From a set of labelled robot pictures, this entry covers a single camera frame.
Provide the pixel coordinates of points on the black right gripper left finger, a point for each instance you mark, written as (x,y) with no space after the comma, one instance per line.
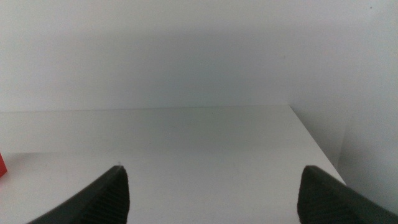
(102,202)

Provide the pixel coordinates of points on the red cube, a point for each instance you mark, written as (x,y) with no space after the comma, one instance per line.
(2,168)

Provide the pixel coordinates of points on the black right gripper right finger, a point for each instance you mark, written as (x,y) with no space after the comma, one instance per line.
(323,202)

